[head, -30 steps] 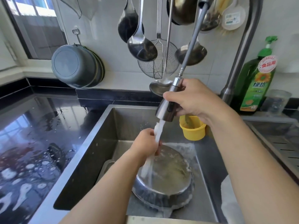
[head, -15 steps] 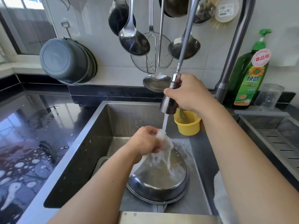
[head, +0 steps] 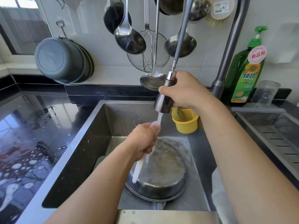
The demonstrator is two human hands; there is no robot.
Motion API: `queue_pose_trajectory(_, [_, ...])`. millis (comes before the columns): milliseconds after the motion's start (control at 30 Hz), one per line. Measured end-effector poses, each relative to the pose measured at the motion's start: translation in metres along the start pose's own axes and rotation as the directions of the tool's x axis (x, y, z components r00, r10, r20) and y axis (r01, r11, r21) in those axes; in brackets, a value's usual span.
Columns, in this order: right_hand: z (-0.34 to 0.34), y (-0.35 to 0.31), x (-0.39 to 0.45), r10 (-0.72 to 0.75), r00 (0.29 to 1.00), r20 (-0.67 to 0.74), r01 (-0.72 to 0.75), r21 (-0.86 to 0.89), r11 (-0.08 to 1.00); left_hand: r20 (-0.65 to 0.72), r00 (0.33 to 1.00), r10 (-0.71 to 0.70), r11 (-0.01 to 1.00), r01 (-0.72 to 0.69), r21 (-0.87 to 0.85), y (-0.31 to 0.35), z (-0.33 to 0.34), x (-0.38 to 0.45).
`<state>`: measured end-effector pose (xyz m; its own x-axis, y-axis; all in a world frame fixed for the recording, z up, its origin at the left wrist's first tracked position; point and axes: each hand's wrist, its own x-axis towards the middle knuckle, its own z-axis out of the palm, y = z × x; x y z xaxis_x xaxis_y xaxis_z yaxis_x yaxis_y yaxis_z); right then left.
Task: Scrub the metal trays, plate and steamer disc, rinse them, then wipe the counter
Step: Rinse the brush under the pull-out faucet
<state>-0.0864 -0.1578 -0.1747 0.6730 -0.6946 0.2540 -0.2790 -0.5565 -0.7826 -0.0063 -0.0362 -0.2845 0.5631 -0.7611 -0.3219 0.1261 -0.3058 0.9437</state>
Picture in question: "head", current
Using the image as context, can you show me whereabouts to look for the person's left hand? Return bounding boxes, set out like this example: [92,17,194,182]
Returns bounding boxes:
[125,121,162,162]

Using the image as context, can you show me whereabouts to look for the person's right hand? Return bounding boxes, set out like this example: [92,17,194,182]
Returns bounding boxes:
[158,71,220,115]

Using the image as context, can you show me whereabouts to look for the steel gooseneck faucet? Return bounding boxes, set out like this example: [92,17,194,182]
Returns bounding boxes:
[154,0,251,114]

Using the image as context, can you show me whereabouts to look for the white cleaning brush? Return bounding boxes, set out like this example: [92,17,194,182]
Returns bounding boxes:
[132,120,162,184]

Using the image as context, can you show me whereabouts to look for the round steel basin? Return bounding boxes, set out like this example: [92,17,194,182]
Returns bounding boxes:
[125,139,188,203]

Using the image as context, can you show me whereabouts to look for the person's right forearm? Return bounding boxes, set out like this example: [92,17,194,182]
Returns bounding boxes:
[196,96,299,224]

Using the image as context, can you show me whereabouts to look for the person's left forearm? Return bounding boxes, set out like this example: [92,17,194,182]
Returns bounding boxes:
[44,140,143,224]

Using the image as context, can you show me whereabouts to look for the yellow hanging sink cup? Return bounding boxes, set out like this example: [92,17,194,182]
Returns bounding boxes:
[171,106,200,134]

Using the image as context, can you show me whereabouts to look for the green dish soap bottle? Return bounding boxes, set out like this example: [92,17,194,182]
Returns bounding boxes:
[224,26,268,105]

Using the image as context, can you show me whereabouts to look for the stainless steel sink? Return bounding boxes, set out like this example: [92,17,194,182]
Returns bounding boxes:
[16,100,220,224]

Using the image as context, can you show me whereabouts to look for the steel soup ladle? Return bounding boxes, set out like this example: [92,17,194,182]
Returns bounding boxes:
[114,0,147,54]

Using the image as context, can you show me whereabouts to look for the clear plastic cup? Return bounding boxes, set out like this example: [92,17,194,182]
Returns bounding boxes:
[252,81,281,106]

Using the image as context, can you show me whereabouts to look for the dark green hanging basin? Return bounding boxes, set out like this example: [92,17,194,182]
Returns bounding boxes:
[77,43,94,83]

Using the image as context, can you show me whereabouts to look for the white dish brush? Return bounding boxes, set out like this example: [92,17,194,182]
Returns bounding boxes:
[208,0,235,21]

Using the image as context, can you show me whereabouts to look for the white dish rag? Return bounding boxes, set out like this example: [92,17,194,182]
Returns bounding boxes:
[211,168,239,224]

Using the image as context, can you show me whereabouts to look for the hanging steel ladles and skimmer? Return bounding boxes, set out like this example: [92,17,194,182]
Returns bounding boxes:
[103,0,132,35]

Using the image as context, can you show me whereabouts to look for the grey hanging basin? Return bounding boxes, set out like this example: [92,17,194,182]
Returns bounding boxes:
[34,37,87,84]

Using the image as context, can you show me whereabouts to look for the white hanging cloth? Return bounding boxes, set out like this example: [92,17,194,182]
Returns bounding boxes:
[51,0,82,10]

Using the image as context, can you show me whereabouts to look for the yellow-handled steel ladle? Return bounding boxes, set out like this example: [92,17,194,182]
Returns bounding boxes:
[140,0,168,91]

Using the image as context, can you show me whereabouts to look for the wire mesh skimmer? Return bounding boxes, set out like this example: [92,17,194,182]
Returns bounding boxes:
[127,0,171,73]

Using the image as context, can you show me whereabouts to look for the orange-handled brass ladle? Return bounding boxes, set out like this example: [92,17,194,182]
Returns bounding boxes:
[154,0,185,16]

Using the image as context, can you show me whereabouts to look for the steel wall hook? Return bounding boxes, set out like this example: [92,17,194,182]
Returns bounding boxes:
[55,20,67,39]

